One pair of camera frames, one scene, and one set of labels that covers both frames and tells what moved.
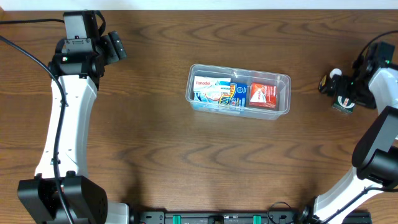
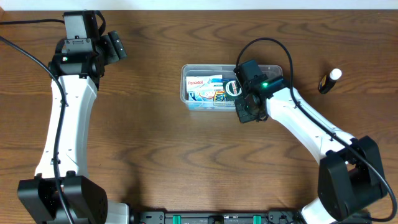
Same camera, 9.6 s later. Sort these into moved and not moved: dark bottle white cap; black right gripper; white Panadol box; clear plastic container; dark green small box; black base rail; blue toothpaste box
Moved: clear plastic container; black right gripper; blue toothpaste box; dark green small box; white Panadol box
Not moved: dark bottle white cap; black base rail
